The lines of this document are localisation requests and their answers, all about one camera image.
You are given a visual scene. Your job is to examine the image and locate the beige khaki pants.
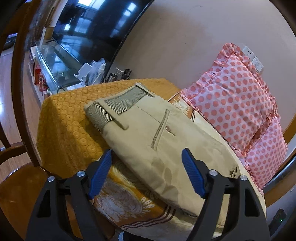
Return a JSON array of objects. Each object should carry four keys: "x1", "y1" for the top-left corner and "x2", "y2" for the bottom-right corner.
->
[{"x1": 84, "y1": 83, "x2": 240, "y2": 215}]

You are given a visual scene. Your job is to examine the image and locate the wooden chair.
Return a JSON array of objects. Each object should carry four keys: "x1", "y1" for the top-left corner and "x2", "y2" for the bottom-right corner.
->
[{"x1": 0, "y1": 0, "x2": 77, "y2": 239}]

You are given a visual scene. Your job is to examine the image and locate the pink polka dot pillow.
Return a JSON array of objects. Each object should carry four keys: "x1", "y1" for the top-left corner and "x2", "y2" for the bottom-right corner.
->
[
  {"x1": 245, "y1": 116, "x2": 287, "y2": 191},
  {"x1": 180, "y1": 43, "x2": 280, "y2": 157}
]

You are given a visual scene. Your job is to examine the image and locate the orange floral bed cover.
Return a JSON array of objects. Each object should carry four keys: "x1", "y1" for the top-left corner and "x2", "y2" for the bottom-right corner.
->
[{"x1": 92, "y1": 92, "x2": 266, "y2": 239}]

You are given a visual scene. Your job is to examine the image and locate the orange patterned cloth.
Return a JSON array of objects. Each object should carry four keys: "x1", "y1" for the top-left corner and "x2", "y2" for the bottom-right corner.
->
[{"x1": 37, "y1": 78, "x2": 179, "y2": 178}]

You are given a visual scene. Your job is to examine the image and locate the white spray bottle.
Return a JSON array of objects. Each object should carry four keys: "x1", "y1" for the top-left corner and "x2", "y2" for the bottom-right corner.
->
[{"x1": 90, "y1": 63, "x2": 106, "y2": 85}]

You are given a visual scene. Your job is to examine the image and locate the glass tv stand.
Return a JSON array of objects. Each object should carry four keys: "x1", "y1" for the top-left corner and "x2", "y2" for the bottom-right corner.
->
[{"x1": 35, "y1": 39, "x2": 82, "y2": 94}]

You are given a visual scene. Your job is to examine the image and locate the black television screen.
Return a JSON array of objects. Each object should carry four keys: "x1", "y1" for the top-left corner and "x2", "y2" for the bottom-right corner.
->
[{"x1": 53, "y1": 0, "x2": 152, "y2": 69}]

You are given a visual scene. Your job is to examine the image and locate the white wall socket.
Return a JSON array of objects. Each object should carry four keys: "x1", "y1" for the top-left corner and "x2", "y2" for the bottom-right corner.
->
[{"x1": 242, "y1": 46, "x2": 264, "y2": 73}]

